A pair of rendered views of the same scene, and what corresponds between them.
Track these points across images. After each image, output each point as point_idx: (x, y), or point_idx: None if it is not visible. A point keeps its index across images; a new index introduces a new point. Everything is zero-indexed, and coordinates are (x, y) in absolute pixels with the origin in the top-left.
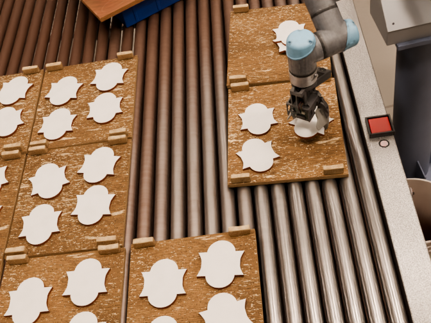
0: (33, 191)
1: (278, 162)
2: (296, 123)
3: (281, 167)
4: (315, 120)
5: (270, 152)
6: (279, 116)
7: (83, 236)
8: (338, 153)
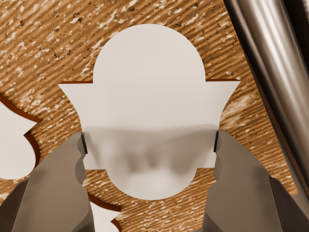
0: None
1: (126, 216)
2: (106, 161)
3: (139, 223)
4: (167, 120)
5: (95, 211)
6: (21, 88)
7: None
8: (259, 151)
